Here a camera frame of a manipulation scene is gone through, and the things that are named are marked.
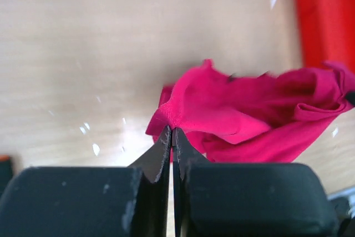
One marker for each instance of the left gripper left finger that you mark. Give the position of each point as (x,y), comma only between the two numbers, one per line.
(91,201)

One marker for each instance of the magenta t shirt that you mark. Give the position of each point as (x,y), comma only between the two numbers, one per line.
(253,119)

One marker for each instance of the red plastic bin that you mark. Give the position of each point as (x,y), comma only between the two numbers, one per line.
(326,31)

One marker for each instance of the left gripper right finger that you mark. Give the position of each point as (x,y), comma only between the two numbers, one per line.
(240,199)

